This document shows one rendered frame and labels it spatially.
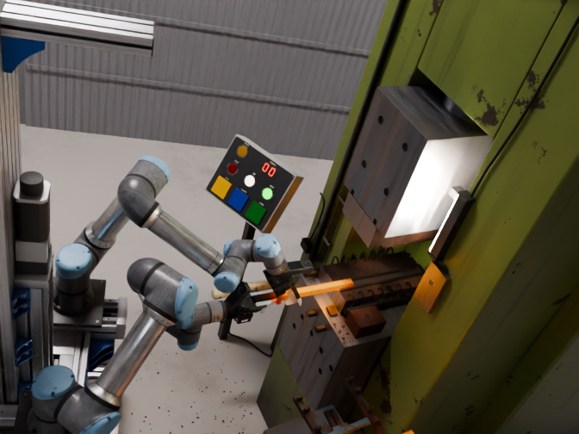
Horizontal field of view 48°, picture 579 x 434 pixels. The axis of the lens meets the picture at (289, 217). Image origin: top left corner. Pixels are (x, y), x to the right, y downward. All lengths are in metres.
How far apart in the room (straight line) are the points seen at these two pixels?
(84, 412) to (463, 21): 1.56
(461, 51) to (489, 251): 0.61
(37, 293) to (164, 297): 0.36
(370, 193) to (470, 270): 0.42
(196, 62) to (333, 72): 0.93
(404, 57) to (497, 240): 0.70
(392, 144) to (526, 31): 0.52
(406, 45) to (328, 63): 2.27
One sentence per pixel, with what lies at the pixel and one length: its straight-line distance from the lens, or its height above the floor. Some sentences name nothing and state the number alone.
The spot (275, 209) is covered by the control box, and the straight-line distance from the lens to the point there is 2.62.
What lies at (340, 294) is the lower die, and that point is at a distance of 2.46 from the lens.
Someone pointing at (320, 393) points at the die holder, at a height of 0.60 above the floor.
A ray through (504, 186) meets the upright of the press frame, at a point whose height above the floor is 1.74.
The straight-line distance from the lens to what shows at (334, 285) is 2.46.
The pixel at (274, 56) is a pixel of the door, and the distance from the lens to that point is 4.41.
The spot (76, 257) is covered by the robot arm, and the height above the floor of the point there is 1.05.
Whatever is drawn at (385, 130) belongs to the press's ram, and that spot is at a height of 1.67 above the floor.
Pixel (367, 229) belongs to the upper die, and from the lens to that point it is 2.24.
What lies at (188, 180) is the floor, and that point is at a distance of 4.40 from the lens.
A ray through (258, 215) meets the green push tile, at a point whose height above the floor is 1.01.
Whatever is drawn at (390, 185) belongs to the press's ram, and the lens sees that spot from 2.11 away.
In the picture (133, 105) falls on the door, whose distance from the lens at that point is 4.57.
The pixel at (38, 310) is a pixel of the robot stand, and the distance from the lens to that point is 2.06.
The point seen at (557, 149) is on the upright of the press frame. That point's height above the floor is 1.94.
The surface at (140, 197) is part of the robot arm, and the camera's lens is 2.01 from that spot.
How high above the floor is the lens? 2.69
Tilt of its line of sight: 39 degrees down
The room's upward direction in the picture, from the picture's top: 17 degrees clockwise
